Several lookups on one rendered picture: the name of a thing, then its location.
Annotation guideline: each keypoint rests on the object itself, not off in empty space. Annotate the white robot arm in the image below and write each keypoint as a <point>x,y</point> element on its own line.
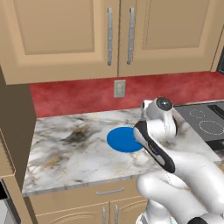
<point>189,180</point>

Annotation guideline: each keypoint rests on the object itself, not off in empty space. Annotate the tall brown oven cabinet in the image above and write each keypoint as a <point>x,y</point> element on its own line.
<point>16,128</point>

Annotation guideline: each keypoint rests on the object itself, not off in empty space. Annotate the tan base cupboard door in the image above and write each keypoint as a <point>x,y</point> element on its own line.
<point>73,217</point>
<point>131,211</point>

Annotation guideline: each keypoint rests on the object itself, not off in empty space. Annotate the grey and black oven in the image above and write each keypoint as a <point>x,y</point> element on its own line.
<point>5,207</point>

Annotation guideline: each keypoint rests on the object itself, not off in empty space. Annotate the blue round plate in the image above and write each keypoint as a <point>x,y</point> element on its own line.
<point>121,140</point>

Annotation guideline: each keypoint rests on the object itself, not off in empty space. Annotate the black hob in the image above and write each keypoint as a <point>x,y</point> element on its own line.
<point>204,122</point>

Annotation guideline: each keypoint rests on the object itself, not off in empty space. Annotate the tan drawer front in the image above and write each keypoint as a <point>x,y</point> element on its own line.
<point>67,198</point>

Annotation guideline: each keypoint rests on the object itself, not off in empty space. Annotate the dark range hood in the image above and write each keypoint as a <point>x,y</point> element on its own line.
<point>221,62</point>

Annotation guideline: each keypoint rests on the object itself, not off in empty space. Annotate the grey wall socket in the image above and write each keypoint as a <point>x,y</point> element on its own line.
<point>119,88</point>

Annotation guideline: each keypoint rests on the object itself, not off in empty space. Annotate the tan wall cupboard door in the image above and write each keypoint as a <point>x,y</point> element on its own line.
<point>175,32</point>
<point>55,35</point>

